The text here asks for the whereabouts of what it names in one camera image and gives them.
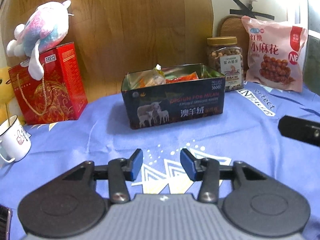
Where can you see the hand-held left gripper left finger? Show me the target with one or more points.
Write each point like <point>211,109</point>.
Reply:
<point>137,165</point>

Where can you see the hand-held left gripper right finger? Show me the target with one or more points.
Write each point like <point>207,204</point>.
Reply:
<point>186,163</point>

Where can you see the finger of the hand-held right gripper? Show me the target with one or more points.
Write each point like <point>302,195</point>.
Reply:
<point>300,130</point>

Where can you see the dark tin box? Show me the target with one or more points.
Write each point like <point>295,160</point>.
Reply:
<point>175,107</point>

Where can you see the red snack packet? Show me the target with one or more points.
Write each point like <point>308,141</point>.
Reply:
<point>182,78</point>

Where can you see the clear snack packet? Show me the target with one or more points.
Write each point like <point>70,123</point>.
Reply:
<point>156,77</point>

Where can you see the green snack packet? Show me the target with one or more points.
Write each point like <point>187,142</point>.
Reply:
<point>215,74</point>

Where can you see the blue printed cloth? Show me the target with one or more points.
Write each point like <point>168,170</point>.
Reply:
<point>87,140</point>

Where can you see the pink snack bag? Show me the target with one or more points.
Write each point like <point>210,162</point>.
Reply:
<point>273,55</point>

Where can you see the plastic nut jar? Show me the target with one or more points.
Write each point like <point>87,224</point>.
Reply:
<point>225,62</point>

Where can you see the red gift box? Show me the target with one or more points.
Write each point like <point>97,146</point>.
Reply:
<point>57,90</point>

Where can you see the round wooden board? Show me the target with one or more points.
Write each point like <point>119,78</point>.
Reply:
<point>231,27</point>

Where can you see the white enamel mug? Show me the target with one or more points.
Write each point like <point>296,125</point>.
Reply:
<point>15,142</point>

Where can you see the black tape cross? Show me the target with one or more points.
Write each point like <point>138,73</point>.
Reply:
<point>251,11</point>

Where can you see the wooden stick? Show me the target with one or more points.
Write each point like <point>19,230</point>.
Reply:
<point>8,115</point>

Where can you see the wooden headboard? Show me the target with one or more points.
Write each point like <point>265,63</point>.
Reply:
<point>140,25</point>

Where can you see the smartphone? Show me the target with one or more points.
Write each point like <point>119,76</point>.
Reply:
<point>4,220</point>

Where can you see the yellow plush duck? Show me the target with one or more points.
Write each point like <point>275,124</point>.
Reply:
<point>5,92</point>

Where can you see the pastel plush toy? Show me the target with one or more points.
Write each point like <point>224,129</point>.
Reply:
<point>42,32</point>

